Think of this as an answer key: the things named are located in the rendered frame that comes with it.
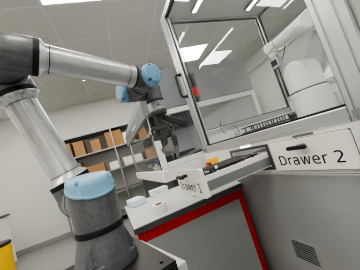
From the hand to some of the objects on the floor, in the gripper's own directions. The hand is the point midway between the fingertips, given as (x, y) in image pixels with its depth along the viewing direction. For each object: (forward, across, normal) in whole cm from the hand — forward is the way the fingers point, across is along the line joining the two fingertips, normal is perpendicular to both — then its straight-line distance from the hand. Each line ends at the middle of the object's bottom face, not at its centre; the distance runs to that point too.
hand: (177, 154), depth 86 cm
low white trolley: (+100, -41, +3) cm, 108 cm away
